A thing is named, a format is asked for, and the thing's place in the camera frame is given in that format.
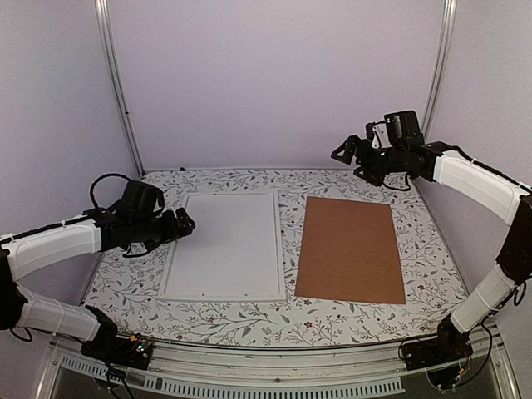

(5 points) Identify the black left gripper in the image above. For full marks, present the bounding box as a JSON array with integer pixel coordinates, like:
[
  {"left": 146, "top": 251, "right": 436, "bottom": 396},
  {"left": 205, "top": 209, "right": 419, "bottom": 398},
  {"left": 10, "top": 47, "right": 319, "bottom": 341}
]
[{"left": 132, "top": 207, "right": 195, "bottom": 252}]

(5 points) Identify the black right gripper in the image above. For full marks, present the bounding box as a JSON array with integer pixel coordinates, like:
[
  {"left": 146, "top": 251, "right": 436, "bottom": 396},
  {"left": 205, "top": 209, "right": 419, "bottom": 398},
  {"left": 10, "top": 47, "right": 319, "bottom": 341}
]
[{"left": 331, "top": 135, "right": 406, "bottom": 186}]

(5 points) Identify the brown frame backing board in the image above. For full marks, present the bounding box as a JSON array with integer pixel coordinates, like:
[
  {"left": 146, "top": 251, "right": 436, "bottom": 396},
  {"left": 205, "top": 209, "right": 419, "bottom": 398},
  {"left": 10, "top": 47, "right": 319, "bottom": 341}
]
[{"left": 295, "top": 197, "right": 406, "bottom": 305}]

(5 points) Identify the white picture frame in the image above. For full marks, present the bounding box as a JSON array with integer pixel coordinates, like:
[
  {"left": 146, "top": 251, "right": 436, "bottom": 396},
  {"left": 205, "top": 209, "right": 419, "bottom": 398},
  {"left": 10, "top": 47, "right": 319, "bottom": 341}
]
[{"left": 157, "top": 190, "right": 288, "bottom": 303}]

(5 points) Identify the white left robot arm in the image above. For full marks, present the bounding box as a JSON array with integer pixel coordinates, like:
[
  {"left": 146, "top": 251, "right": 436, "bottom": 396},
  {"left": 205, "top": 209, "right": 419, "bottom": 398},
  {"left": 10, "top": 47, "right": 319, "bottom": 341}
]
[{"left": 1, "top": 208, "right": 195, "bottom": 361}]

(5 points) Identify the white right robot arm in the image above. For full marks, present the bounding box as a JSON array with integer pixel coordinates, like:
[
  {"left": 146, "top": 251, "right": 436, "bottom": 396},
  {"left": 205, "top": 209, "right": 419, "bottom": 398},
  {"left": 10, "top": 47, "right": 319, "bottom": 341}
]
[{"left": 331, "top": 135, "right": 531, "bottom": 333}]

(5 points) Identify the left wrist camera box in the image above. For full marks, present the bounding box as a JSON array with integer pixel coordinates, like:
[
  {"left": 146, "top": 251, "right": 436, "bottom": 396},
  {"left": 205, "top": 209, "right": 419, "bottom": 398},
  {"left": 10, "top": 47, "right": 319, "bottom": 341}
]
[{"left": 120, "top": 180, "right": 165, "bottom": 218}]

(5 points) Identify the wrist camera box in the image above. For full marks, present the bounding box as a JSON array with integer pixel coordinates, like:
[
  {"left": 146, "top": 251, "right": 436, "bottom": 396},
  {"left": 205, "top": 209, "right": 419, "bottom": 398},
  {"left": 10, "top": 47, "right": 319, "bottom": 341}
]
[
  {"left": 120, "top": 180, "right": 165, "bottom": 218},
  {"left": 383, "top": 110, "right": 425, "bottom": 149}
]

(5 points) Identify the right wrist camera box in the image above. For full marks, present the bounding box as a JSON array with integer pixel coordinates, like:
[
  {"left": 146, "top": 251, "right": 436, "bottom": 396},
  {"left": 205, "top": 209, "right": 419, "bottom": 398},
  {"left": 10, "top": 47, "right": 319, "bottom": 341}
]
[{"left": 383, "top": 110, "right": 425, "bottom": 149}]

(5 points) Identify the right aluminium corner post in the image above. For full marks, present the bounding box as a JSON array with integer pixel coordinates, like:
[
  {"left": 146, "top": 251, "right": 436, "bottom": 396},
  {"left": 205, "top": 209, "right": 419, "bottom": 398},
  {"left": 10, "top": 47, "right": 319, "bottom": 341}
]
[{"left": 421, "top": 0, "right": 457, "bottom": 141}]

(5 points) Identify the aluminium corner post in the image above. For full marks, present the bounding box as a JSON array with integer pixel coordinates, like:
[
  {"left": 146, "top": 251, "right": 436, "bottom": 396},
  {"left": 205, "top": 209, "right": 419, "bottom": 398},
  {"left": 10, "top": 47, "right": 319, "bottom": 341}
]
[
  {"left": 421, "top": 0, "right": 457, "bottom": 141},
  {"left": 94, "top": 0, "right": 145, "bottom": 176}
]

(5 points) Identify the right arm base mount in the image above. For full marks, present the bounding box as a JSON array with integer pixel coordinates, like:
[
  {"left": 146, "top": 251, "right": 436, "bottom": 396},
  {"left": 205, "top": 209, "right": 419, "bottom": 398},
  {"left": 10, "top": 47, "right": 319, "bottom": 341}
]
[{"left": 398, "top": 317, "right": 473, "bottom": 371}]

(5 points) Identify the front aluminium rail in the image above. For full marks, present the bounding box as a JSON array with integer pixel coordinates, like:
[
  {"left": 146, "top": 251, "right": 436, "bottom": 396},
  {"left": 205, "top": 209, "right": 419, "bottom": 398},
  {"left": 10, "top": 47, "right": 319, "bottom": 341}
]
[{"left": 37, "top": 323, "right": 525, "bottom": 398}]

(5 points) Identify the left aluminium corner post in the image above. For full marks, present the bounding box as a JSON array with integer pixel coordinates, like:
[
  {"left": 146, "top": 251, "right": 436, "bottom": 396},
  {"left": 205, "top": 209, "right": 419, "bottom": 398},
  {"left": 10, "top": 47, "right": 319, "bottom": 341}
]
[{"left": 94, "top": 0, "right": 145, "bottom": 176}]

